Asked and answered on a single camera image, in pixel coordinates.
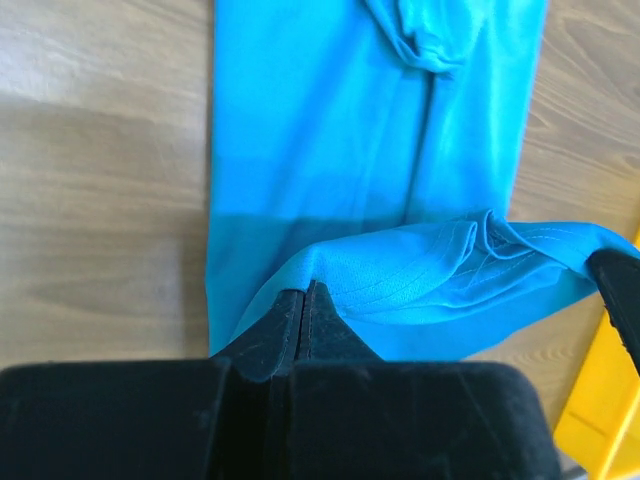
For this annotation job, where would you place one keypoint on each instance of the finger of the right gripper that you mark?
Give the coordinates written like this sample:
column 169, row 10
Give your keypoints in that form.
column 616, row 275

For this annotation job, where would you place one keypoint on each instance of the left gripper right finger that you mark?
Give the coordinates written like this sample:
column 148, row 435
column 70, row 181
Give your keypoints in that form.
column 324, row 335

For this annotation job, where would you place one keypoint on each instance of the teal t shirt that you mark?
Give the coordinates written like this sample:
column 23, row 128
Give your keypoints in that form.
column 373, row 146

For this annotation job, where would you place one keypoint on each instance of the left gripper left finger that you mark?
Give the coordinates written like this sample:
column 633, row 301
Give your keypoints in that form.
column 269, row 347

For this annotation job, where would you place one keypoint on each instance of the yellow plastic tray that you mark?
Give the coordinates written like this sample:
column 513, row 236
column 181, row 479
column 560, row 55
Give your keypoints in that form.
column 599, row 424

